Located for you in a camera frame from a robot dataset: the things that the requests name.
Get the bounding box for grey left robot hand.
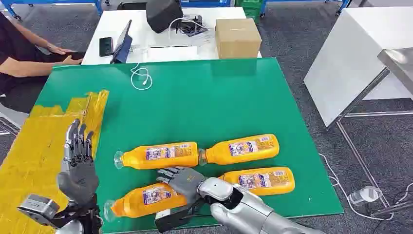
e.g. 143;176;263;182
57;118;100;206

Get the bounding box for green table mat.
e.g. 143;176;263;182
32;57;344;234

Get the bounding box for steel bench top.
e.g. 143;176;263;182
377;47;413;98

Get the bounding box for white table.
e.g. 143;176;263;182
81;7;262;65

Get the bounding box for person's hand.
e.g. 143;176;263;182
61;55;83;65
48;43;77;56

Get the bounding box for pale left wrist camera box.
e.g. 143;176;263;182
17;194;61;229

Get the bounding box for blue tablet with case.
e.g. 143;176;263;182
110;19;133;64

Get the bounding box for metal table frame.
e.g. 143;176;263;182
335;111;413;209

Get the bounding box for flat white box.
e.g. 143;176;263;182
147;45;199;62

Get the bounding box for green crate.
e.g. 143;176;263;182
235;0;263;18

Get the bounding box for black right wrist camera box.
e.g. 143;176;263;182
154;201;210;233

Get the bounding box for white cable on mat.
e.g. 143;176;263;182
130;63;153;91

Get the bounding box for person's right hand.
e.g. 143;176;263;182
61;55;83;65

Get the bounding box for black floor cables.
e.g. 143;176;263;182
371;190;413;234

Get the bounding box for person's left hand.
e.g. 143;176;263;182
48;43;77;56

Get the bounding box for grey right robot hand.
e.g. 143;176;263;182
156;167;207;206

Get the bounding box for blue metal rack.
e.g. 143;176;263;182
180;0;352;17
0;0;104;21

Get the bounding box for person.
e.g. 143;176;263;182
0;13;85;114

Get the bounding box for white floor cable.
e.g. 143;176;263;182
319;153;413;222

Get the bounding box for black phone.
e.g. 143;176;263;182
99;37;114;58

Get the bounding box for orange drink bottle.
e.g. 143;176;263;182
219;167;296;196
197;134;281;166
103;182;188;223
113;142;200;170

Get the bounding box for white slanted table panel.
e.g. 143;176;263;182
303;6;413;128

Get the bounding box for black charger with cables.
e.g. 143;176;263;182
168;14;209;39

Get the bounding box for brown cardboard box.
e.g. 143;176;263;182
215;18;263;60

